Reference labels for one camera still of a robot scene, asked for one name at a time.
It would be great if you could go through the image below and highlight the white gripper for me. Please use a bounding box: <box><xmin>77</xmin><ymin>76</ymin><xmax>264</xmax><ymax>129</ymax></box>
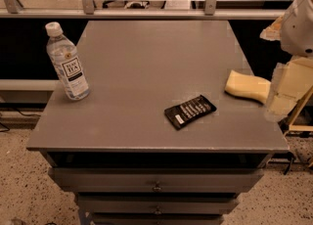
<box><xmin>259</xmin><ymin>0</ymin><xmax>313</xmax><ymax>121</ymax></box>

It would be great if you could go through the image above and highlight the clear plastic tea bottle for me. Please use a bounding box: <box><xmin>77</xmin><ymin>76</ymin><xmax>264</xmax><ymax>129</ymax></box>
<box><xmin>45</xmin><ymin>22</ymin><xmax>90</xmax><ymax>101</ymax></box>

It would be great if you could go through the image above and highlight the yellow sponge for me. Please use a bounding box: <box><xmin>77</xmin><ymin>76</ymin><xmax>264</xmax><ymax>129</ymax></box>
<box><xmin>224</xmin><ymin>70</ymin><xmax>271</xmax><ymax>104</ymax></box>

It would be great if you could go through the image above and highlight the black snack packet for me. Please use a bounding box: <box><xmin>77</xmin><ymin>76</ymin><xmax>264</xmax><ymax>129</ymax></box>
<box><xmin>164</xmin><ymin>95</ymin><xmax>217</xmax><ymax>130</ymax></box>

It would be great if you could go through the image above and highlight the grey drawer cabinet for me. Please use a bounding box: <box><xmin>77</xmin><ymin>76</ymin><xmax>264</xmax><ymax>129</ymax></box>
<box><xmin>27</xmin><ymin>21</ymin><xmax>289</xmax><ymax>225</ymax></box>

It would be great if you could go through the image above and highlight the top drawer with knob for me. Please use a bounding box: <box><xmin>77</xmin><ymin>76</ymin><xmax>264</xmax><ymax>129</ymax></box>
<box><xmin>48</xmin><ymin>168</ymin><xmax>263</xmax><ymax>193</ymax></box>

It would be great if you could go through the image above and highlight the drawer with knob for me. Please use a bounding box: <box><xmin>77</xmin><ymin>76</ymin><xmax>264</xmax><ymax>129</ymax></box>
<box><xmin>78</xmin><ymin>196</ymin><xmax>239</xmax><ymax>215</ymax></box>
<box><xmin>48</xmin><ymin>168</ymin><xmax>263</xmax><ymax>193</ymax></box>

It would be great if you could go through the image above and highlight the middle drawer with knob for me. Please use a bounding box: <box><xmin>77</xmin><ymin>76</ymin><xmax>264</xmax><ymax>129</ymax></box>
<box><xmin>78</xmin><ymin>196</ymin><xmax>239</xmax><ymax>215</ymax></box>

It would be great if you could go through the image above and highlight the wooden stand frame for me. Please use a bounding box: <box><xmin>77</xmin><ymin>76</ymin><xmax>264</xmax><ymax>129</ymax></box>
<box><xmin>284</xmin><ymin>86</ymin><xmax>313</xmax><ymax>135</ymax></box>

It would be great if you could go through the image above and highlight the black floor cable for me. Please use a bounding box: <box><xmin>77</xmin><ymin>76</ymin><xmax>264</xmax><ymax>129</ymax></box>
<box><xmin>0</xmin><ymin>106</ymin><xmax>43</xmax><ymax>133</ymax></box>

